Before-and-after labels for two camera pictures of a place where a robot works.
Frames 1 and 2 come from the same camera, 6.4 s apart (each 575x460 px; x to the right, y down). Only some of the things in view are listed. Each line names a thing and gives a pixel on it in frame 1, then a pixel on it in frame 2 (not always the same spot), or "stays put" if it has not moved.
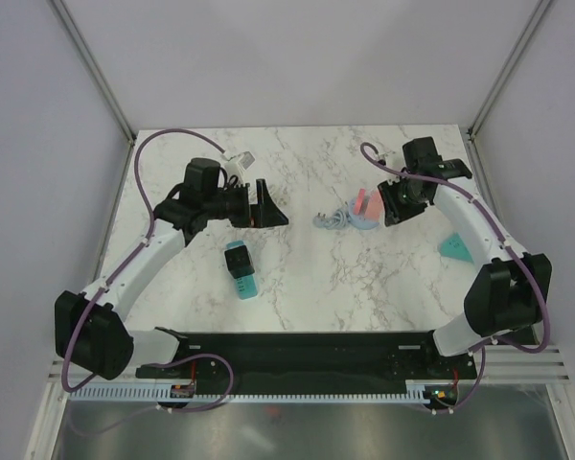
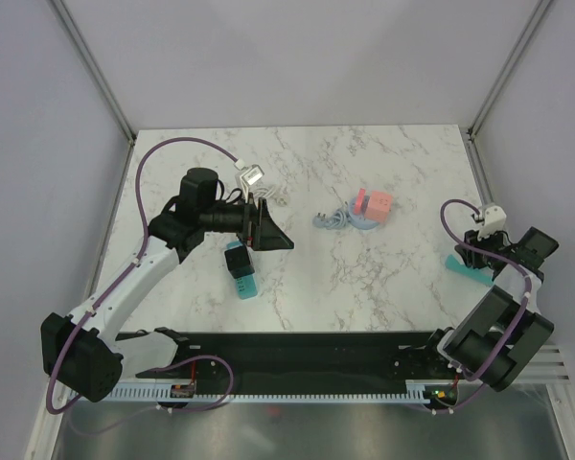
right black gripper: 394,212 to 469,256
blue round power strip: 345,217 stays put
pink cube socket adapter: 375,207 stays put
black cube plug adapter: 239,262 stays put
